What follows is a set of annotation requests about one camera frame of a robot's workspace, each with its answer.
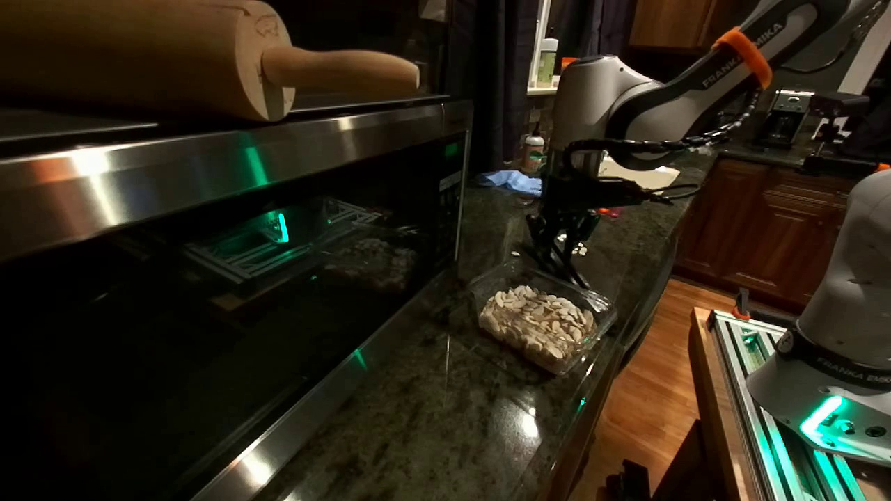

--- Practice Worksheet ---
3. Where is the orange and black clamp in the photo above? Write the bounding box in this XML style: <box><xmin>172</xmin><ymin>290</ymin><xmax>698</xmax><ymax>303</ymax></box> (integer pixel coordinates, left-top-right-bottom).
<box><xmin>731</xmin><ymin>286</ymin><xmax>756</xmax><ymax>325</ymax></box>

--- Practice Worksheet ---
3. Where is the small jar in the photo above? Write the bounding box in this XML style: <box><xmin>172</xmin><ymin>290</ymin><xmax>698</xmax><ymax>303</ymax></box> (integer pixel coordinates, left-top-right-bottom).
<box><xmin>521</xmin><ymin>134</ymin><xmax>549</xmax><ymax>179</ymax></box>

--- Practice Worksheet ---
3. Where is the glass dish with food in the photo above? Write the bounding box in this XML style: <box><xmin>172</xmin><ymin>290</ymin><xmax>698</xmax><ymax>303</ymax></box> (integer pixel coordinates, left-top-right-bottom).
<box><xmin>475</xmin><ymin>285</ymin><xmax>598</xmax><ymax>368</ymax></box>

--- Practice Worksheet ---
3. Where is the stainless microwave oven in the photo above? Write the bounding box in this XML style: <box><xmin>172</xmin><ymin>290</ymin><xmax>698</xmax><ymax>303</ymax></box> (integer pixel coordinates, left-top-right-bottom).
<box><xmin>0</xmin><ymin>93</ymin><xmax>475</xmax><ymax>501</ymax></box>

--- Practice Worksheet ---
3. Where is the brown wooden wall cabinet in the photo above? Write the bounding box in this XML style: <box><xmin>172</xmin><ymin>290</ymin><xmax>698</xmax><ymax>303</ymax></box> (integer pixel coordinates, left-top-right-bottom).
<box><xmin>627</xmin><ymin>0</ymin><xmax>734</xmax><ymax>50</ymax></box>

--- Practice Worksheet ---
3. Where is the black cable conduit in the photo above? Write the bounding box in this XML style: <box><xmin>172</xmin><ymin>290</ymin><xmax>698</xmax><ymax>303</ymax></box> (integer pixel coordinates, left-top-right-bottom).
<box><xmin>560</xmin><ymin>94</ymin><xmax>756</xmax><ymax>162</ymax></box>

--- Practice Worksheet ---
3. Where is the wooden rolling pin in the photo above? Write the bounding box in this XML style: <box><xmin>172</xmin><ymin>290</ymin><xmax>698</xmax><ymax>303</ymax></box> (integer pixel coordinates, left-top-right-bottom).
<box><xmin>0</xmin><ymin>0</ymin><xmax>425</xmax><ymax>126</ymax></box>

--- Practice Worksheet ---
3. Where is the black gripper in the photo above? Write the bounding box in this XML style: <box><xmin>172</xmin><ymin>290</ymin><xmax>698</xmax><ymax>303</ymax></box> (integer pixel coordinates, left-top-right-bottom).
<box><xmin>527</xmin><ymin>169</ymin><xmax>649</xmax><ymax>278</ymax></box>

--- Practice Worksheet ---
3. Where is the aluminium profile frame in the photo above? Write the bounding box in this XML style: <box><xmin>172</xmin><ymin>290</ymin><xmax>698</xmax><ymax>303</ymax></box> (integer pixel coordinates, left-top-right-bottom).
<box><xmin>706</xmin><ymin>310</ymin><xmax>872</xmax><ymax>501</ymax></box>

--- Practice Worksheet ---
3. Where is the clear plastic container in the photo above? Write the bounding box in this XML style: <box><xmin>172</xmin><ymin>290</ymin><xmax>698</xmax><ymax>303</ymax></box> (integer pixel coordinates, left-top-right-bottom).
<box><xmin>465</xmin><ymin>258</ymin><xmax>620</xmax><ymax>379</ymax></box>

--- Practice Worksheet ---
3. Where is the green and white bottle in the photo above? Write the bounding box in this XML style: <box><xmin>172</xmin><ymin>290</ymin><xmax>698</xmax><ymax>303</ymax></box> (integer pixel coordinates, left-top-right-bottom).
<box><xmin>534</xmin><ymin>36</ymin><xmax>563</xmax><ymax>90</ymax></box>

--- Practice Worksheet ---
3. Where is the coffee maker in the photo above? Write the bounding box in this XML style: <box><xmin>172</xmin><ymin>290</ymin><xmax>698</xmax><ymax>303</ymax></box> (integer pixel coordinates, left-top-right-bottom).
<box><xmin>755</xmin><ymin>86</ymin><xmax>819</xmax><ymax>154</ymax></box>

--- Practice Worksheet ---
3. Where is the blue cloth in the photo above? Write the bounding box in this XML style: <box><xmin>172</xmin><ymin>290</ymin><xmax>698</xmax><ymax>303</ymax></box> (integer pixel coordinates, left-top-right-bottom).
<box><xmin>475</xmin><ymin>164</ymin><xmax>546</xmax><ymax>200</ymax></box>

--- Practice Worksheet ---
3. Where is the brown wooden base cabinet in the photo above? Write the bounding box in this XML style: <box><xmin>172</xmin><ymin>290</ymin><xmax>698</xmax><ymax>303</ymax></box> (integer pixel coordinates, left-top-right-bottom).
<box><xmin>670</xmin><ymin>151</ymin><xmax>853</xmax><ymax>315</ymax></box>

